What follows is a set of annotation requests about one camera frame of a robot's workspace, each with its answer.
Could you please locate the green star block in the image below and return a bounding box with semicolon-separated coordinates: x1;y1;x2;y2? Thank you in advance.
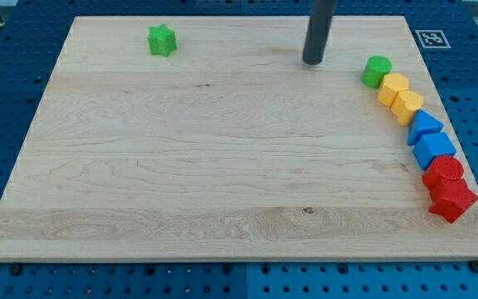
147;24;177;57

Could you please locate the red star block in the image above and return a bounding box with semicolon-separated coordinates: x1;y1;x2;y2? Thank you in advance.
429;179;478;223

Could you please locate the wooden board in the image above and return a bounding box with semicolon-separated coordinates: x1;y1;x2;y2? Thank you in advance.
0;16;478;263

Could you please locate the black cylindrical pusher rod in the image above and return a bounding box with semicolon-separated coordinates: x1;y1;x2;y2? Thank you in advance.
302;0;339;66

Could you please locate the green cylinder block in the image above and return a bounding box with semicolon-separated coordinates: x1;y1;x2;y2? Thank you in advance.
361;56;393;88

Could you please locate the yellow hexagon block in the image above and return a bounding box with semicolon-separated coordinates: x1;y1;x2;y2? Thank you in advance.
378;73;410;107

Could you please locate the yellow heart block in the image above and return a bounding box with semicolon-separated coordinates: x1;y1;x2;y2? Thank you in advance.
391;90;424;126

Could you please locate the blue triangle block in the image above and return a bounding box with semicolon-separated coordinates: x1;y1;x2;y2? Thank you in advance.
407;110;444;146

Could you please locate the blue cube block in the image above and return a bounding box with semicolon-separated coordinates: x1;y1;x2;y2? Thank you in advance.
412;132;456;170

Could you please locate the red cylinder block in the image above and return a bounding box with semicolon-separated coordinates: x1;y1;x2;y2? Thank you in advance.
422;154;464;189

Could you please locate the white fiducial marker tag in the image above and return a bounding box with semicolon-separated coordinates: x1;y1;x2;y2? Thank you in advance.
416;29;451;49

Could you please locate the black bolt left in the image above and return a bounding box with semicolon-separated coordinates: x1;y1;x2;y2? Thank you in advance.
8;263;23;277

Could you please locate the black bolt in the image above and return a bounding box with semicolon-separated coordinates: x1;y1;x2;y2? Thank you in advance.
8;263;23;277
468;260;478;273

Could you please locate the black bolt right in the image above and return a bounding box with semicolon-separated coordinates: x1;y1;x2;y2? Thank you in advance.
468;260;478;273

